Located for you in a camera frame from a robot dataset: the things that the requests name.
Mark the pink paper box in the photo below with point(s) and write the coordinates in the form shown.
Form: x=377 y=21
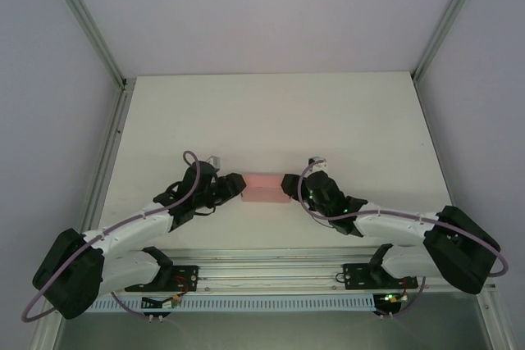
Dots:
x=266 y=190

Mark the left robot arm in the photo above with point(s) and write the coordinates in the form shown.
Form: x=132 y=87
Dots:
x=69 y=276

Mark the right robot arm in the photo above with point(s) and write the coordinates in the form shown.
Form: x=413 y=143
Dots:
x=459 y=251

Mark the grey metal panel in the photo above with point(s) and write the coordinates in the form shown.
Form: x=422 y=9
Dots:
x=266 y=331

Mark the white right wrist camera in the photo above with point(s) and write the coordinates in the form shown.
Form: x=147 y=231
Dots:
x=318 y=162

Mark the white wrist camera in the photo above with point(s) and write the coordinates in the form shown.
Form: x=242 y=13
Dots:
x=215 y=161
x=318 y=162

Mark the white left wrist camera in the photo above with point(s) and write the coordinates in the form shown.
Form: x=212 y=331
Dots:
x=215 y=161

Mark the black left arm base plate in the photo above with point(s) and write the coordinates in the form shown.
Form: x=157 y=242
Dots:
x=188 y=276

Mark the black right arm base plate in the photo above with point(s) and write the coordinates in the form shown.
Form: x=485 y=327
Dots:
x=357 y=276

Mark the aluminium mounting rail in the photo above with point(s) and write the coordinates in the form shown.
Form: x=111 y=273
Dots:
x=266 y=272

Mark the aluminium side rail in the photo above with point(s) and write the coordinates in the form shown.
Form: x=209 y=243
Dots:
x=115 y=137
x=498 y=325

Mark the aluminium frame post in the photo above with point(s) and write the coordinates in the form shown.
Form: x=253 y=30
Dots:
x=451 y=18
x=84 y=22

